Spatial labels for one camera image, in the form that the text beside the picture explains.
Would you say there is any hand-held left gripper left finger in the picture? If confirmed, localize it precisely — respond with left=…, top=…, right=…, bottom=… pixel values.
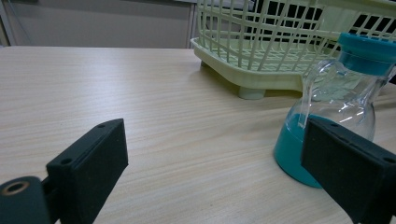
left=46, top=118, right=129, bottom=224

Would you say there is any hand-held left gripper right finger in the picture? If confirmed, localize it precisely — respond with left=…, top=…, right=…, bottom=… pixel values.
left=300, top=117, right=396, bottom=224

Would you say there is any clear flask with teal liquid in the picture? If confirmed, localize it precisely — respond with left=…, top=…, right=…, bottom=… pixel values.
left=273, top=32, right=396, bottom=189

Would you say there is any pale green plastic dish rack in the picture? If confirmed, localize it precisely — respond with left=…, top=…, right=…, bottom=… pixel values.
left=190, top=0, right=396, bottom=101

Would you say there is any grey cabinet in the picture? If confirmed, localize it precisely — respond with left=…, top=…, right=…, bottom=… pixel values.
left=0, top=0, right=200, bottom=49

